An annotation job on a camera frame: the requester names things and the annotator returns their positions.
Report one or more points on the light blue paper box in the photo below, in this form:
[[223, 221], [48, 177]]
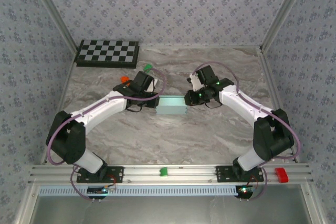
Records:
[[170, 106]]

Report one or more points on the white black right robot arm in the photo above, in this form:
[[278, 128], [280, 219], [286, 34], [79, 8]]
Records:
[[241, 100]]

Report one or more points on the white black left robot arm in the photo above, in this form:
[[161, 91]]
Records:
[[105, 106]]

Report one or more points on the small green toy piece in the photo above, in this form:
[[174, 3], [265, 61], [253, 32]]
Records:
[[147, 67]]

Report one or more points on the small orange toy piece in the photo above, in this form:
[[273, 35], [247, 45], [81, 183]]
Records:
[[124, 79]]

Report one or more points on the black grey checkerboard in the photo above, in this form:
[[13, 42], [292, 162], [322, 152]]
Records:
[[107, 52]]

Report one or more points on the small green block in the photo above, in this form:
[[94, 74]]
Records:
[[163, 171]]

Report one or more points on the left circuit board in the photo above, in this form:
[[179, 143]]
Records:
[[101, 190]]

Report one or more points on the circuit board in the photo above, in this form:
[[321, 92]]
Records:
[[245, 190], [101, 190]]

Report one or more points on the right circuit board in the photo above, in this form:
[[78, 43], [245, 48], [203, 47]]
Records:
[[245, 190]]

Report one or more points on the red block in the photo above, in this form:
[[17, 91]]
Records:
[[281, 175]]

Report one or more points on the grey metal panel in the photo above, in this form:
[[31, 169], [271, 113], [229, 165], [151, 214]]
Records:
[[168, 211]]

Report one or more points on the aluminium side rail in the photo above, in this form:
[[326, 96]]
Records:
[[68, 75], [271, 77]]

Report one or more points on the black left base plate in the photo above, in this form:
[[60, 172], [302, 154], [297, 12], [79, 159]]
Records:
[[115, 174]]

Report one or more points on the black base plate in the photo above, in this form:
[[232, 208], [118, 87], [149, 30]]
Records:
[[224, 174], [115, 174]]

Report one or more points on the aluminium frame post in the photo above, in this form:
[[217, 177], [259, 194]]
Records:
[[283, 11], [54, 11]]

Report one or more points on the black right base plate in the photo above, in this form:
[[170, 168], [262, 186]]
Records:
[[224, 174]]

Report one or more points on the long aluminium rail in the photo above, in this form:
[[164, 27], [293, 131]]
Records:
[[183, 175]]

